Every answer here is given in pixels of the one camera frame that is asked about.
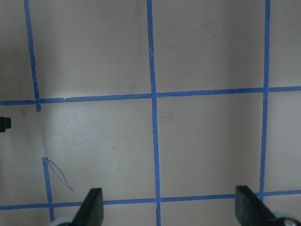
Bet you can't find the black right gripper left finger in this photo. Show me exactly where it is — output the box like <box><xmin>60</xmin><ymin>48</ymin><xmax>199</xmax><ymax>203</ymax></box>
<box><xmin>72</xmin><ymin>188</ymin><xmax>104</xmax><ymax>226</ymax></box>

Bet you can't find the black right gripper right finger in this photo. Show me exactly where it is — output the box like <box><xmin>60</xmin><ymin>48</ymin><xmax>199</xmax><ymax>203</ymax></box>
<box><xmin>236</xmin><ymin>186</ymin><xmax>285</xmax><ymax>226</ymax></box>

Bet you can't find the loose blue thread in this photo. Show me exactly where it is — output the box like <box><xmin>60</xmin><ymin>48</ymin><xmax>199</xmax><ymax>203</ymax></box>
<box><xmin>46</xmin><ymin>158</ymin><xmax>74</xmax><ymax>192</ymax></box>

